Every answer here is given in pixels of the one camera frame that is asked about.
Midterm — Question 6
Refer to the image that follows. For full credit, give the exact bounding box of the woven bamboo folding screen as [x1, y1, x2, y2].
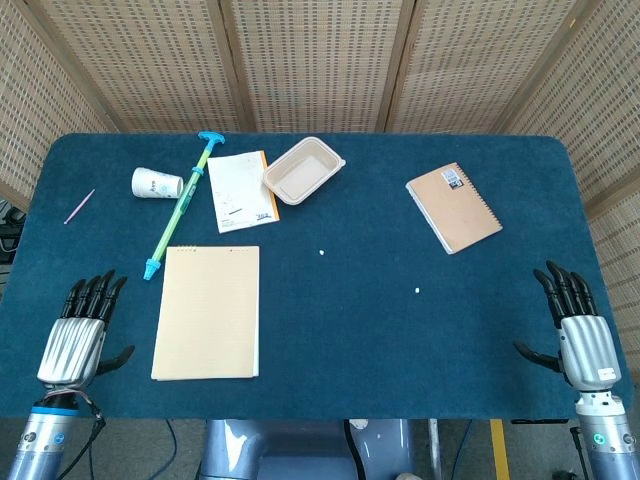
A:
[0, 0, 640, 381]

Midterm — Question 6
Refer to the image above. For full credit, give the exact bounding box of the tan cover writing pad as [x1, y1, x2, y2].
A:
[150, 245, 261, 382]

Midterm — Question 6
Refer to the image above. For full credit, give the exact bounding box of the brown spiral notebook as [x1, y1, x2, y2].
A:
[405, 161, 504, 256]

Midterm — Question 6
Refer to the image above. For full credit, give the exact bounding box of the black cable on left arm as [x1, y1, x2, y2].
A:
[54, 394, 107, 480]

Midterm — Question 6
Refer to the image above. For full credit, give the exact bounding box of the pink thin stick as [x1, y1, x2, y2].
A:
[63, 188, 96, 225]

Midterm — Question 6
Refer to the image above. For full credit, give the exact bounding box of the green blue toy water pump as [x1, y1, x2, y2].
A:
[143, 131, 226, 282]

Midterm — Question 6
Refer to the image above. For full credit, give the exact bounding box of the beige plastic food tray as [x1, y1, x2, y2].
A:
[262, 136, 347, 206]

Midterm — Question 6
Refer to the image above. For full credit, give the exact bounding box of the white paper cup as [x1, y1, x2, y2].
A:
[131, 166, 184, 200]

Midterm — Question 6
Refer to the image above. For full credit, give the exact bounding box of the white orange notepad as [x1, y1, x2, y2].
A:
[206, 150, 282, 235]

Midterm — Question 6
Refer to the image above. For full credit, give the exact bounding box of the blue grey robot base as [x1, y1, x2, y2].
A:
[197, 418, 416, 480]

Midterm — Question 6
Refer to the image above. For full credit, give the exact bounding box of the yellow floor tape strip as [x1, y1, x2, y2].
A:
[489, 419, 511, 480]

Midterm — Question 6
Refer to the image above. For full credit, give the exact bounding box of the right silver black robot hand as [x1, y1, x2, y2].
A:
[513, 260, 624, 391]

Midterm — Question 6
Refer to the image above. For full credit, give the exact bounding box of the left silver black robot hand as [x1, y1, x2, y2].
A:
[36, 269, 136, 391]

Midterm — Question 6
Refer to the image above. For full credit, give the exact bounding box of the blue felt table cover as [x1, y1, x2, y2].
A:
[0, 132, 634, 422]

